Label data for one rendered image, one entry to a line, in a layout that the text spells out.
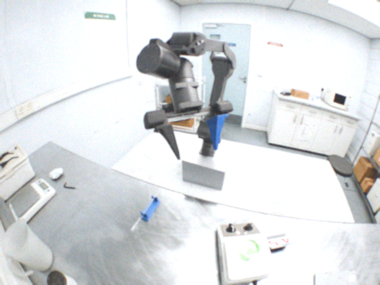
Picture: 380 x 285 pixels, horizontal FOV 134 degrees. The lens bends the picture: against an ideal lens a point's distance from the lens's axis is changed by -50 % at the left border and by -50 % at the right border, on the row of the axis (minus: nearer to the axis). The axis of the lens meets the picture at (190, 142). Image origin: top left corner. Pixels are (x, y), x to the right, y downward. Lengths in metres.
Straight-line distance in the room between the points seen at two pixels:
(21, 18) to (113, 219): 1.44
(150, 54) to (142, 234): 0.51
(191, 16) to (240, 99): 1.91
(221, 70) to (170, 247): 0.60
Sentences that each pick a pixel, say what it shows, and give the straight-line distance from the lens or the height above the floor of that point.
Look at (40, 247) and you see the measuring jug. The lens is 0.62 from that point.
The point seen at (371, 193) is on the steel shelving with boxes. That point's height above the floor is 0.24.
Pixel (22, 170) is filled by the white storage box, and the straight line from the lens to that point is 1.08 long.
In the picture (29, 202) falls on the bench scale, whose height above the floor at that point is 0.95.
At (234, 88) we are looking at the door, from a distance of 3.17.
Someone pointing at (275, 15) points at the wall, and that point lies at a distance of 3.26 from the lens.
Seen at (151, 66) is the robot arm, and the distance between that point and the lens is 0.27.
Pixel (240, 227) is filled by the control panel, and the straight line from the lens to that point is 0.53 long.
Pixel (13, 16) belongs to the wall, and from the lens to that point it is 1.51.
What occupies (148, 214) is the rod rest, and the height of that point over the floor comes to 0.91.
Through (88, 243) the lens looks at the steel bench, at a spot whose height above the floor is 0.90.
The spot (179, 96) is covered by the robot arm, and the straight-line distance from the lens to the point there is 0.32.
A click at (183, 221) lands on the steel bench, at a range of 0.58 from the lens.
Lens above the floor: 1.40
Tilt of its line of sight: 31 degrees down
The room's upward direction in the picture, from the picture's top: straight up
